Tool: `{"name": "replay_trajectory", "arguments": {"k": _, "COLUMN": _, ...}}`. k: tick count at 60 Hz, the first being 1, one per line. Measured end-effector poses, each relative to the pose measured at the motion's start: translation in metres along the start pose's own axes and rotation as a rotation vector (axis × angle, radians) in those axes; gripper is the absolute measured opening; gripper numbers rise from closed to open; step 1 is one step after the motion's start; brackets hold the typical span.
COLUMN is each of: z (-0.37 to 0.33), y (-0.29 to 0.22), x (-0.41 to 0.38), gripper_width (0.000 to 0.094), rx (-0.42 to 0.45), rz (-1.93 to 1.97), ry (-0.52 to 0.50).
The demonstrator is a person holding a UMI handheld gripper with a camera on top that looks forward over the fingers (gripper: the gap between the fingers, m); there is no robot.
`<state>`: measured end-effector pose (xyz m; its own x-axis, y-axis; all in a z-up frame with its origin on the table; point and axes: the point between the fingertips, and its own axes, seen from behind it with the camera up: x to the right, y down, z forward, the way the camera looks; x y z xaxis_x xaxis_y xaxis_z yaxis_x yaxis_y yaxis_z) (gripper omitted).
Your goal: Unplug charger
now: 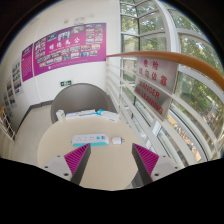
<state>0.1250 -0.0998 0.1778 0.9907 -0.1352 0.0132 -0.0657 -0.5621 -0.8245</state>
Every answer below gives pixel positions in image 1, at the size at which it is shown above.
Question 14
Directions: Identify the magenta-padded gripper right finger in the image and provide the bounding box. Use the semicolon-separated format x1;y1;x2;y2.
131;142;181;186

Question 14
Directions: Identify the grey round-backed chair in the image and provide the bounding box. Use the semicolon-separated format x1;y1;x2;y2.
50;82;118;124

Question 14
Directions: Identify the large flat white blue box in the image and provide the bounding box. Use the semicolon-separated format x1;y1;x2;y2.
95;108;121;123

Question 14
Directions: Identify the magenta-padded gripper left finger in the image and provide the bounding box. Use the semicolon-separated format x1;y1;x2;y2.
42;142;92;186

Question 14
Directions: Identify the flat white and blue box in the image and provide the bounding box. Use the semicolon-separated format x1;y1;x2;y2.
65;111;83;121
79;108;98;119

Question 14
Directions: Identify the small white charger block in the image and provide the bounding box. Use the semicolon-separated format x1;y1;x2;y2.
111;136;126;146

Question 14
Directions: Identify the white wire rack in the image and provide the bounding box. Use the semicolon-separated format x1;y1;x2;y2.
0;105;16;142

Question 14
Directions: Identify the silver warning sign red lettering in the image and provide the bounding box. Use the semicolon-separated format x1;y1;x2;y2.
133;56;180;121

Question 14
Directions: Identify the white railing with wooden handrail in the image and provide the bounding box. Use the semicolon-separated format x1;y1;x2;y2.
105;50;224;168

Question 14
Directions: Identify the narrow magenta text poster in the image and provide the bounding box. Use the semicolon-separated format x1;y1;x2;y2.
20;43;35;83

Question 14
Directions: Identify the small upright white carton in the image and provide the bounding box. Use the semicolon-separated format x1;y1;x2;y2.
55;109;67;123

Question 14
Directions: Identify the green exit sign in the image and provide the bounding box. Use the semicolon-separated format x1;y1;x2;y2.
60;79;73;87

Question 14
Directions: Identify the white wall photo panel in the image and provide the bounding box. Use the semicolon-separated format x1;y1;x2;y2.
11;57;23;97
2;77;16;108

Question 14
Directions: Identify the large magenta photo poster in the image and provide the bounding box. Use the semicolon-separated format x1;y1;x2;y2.
32;22;108;77

